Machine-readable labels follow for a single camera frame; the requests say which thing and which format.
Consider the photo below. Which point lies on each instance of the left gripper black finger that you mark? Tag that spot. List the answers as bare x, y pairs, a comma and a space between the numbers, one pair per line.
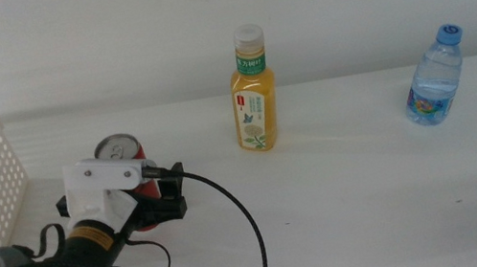
63, 206
173, 187

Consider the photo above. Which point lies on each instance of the red cola can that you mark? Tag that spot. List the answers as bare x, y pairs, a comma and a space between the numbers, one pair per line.
117, 146

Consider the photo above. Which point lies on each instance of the orange juice bottle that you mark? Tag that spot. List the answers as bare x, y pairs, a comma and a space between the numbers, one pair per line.
255, 101

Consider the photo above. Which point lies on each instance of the clear water bottle blue cap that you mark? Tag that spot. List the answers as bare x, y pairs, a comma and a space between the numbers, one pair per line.
434, 81

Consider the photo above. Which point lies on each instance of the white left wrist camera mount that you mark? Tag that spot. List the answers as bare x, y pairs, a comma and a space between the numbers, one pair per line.
100, 176

